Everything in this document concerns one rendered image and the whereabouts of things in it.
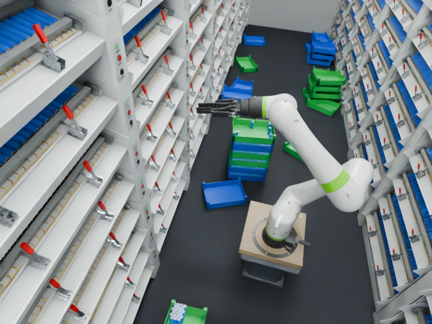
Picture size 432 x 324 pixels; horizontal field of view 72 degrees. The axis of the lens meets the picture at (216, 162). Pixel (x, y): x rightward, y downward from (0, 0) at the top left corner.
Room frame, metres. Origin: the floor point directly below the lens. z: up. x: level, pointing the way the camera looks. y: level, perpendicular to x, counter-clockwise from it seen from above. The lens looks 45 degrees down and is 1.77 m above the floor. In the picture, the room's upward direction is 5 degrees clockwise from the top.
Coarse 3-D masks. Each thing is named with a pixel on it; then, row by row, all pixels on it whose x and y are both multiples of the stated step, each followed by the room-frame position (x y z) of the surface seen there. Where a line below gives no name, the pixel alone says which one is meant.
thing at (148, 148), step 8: (176, 80) 1.44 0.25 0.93; (176, 88) 1.44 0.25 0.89; (184, 88) 1.44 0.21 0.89; (176, 96) 1.37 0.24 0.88; (176, 104) 1.30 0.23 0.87; (168, 112) 1.22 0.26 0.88; (152, 120) 1.12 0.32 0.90; (160, 120) 1.14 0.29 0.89; (168, 120) 1.16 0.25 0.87; (152, 128) 1.07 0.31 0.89; (160, 128) 1.09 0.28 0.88; (144, 136) 1.00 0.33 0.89; (160, 136) 1.04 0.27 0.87; (144, 144) 0.96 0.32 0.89; (152, 144) 0.98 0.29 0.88; (144, 152) 0.91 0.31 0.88; (152, 152) 0.97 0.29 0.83; (144, 160) 0.84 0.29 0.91
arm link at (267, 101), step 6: (264, 96) 1.09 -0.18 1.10; (270, 96) 1.08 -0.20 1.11; (276, 96) 1.07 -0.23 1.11; (282, 96) 1.04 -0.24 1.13; (288, 96) 1.05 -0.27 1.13; (264, 102) 1.05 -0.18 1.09; (270, 102) 1.04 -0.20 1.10; (294, 102) 1.03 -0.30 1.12; (264, 108) 1.03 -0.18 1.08; (264, 114) 1.03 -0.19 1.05
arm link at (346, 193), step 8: (344, 176) 0.79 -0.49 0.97; (320, 184) 0.79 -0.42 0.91; (328, 184) 0.77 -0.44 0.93; (336, 184) 0.76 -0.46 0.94; (344, 184) 0.76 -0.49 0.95; (352, 184) 0.77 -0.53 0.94; (360, 184) 0.80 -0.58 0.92; (328, 192) 0.76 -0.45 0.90; (336, 192) 0.75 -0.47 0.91; (344, 192) 0.74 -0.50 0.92; (352, 192) 0.75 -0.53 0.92; (360, 192) 0.76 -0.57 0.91; (336, 200) 0.74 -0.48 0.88; (344, 200) 0.73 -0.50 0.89; (352, 200) 0.73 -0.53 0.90; (360, 200) 0.73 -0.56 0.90; (344, 208) 0.72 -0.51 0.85; (352, 208) 0.72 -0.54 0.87
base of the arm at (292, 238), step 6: (264, 228) 0.93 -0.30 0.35; (264, 234) 0.89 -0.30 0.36; (294, 234) 0.89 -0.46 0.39; (264, 240) 0.86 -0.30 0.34; (270, 240) 0.85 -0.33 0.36; (282, 240) 0.84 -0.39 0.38; (288, 240) 0.84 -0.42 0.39; (294, 240) 0.85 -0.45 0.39; (300, 240) 0.86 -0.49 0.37; (270, 246) 0.83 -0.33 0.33; (276, 246) 0.83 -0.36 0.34; (282, 246) 0.83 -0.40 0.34; (288, 246) 0.83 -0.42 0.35; (294, 246) 0.83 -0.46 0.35
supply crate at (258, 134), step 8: (240, 120) 1.79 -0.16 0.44; (248, 120) 1.79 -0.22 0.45; (256, 120) 1.79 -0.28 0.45; (232, 128) 1.72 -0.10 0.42; (240, 128) 1.75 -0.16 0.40; (248, 128) 1.76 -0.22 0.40; (256, 128) 1.77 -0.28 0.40; (264, 128) 1.77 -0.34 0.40; (272, 128) 1.76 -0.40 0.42; (232, 136) 1.60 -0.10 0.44; (240, 136) 1.59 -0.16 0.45; (248, 136) 1.60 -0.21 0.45; (256, 136) 1.67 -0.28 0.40; (264, 136) 1.68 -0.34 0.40; (272, 136) 1.68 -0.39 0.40; (272, 144) 1.60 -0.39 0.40
